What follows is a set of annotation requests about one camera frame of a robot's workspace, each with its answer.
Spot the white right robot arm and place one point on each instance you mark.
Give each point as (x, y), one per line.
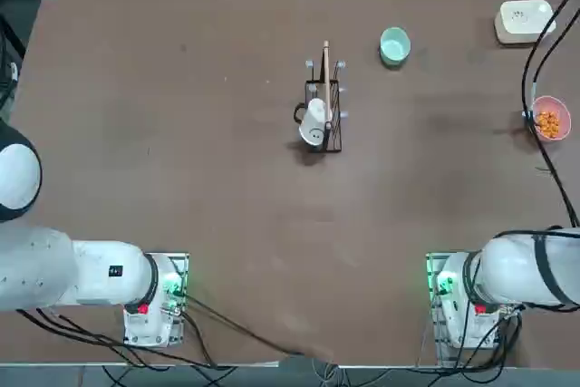
(512, 269)

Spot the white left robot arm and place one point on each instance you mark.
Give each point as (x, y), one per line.
(90, 273)

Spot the green bowl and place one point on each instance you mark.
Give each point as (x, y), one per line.
(395, 49)

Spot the pink bowl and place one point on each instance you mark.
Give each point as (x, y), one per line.
(561, 108)

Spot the orange popcorn pile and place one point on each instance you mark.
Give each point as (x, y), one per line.
(549, 125)

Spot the white rectangular tray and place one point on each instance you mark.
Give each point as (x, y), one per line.
(521, 20)

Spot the white smiley mug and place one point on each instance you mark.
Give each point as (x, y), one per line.
(312, 126)

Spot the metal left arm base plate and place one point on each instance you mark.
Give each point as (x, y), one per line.
(182, 264)

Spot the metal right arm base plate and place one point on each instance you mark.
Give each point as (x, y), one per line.
(432, 337)

